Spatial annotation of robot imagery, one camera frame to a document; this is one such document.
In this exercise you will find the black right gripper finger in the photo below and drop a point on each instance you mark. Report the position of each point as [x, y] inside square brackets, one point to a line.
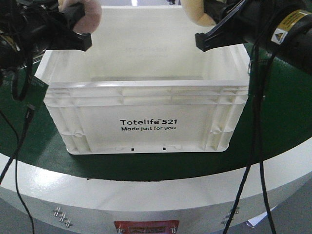
[225, 33]

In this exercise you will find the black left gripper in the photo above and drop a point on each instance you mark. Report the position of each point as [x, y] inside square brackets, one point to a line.
[28, 27]

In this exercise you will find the pink round plush toy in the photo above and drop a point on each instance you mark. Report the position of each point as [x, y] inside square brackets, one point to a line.
[90, 21]

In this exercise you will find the yellow smiling plush toy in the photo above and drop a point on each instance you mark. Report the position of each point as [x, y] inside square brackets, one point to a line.
[194, 9]

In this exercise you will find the white plastic tote crate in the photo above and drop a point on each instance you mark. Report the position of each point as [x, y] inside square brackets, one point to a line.
[144, 86]

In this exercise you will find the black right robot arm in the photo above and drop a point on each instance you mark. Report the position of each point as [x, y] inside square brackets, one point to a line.
[283, 28]

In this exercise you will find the green left circuit board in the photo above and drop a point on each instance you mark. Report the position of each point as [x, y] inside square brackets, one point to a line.
[35, 94]

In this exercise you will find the red warning label plate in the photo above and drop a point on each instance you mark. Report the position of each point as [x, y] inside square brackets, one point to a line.
[147, 227]

